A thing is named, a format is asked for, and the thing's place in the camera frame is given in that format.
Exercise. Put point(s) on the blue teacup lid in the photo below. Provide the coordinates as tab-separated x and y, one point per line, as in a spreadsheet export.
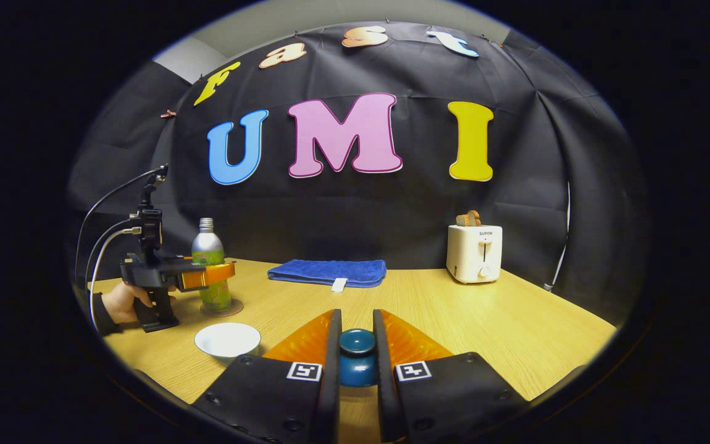
357	370

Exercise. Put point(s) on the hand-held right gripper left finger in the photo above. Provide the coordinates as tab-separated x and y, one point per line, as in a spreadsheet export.
330	382

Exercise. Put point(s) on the white toaster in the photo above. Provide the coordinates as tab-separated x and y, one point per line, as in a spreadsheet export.
472	256

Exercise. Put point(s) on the round brown coaster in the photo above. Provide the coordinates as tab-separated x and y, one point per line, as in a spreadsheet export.
236	306

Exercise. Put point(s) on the bread slice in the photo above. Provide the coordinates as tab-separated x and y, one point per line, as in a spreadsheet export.
468	218

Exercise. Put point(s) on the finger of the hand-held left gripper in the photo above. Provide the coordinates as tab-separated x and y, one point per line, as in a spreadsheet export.
207	277

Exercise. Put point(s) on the silver green water bottle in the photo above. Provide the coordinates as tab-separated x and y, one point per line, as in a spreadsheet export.
207	250

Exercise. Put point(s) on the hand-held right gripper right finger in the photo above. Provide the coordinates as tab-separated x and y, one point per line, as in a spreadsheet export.
387	382

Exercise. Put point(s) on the black backdrop cloth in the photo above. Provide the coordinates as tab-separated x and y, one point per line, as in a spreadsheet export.
355	209

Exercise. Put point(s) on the folded blue towel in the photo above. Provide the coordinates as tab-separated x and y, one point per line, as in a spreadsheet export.
327	271

